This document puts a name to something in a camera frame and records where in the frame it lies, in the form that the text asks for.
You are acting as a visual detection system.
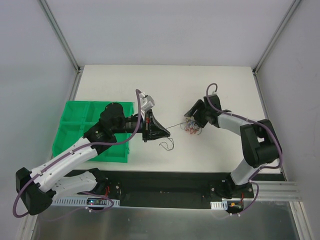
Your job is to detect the colourful cable bundle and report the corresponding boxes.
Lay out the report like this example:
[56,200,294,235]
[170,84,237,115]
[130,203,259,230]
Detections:
[180,116,205,136]

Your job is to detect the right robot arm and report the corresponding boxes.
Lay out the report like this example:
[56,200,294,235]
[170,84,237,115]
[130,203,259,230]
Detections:
[184,94,282,199]

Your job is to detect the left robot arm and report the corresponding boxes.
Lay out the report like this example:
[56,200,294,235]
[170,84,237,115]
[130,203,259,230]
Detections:
[12,102,171,218]

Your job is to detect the green compartment tray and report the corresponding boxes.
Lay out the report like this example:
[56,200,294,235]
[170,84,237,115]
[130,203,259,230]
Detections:
[52,101,130,163]

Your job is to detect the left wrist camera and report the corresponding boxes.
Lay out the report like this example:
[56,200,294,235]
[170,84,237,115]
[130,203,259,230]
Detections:
[139,92,155,112]

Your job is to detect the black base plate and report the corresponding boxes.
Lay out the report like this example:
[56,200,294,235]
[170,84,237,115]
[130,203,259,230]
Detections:
[82,169,261,208]

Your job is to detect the right white cable duct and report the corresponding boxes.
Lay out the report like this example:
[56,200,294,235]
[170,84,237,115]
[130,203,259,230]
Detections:
[210,200,228,211]

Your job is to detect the white cable duct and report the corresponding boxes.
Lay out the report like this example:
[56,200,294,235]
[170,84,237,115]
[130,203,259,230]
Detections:
[51,195,120,208]
[210,200,228,211]

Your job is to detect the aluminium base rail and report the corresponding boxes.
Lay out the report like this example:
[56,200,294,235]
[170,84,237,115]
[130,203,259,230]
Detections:
[255,181,302,202]

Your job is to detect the left white cable duct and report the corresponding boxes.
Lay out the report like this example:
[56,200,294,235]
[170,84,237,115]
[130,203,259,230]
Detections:
[51,195,120,208]

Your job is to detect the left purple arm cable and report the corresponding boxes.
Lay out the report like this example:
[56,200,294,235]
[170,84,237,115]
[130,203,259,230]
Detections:
[12,88,151,218]

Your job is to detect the right aluminium frame post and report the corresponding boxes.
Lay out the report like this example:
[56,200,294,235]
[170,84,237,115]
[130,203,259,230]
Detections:
[252,0,303,76]

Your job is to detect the aluminium frame post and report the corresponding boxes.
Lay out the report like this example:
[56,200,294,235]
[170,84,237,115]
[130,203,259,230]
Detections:
[37,0,81,73]
[252,0,303,76]

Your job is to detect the left aluminium frame post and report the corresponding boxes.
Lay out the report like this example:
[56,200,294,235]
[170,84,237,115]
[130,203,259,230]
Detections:
[37,0,81,73]

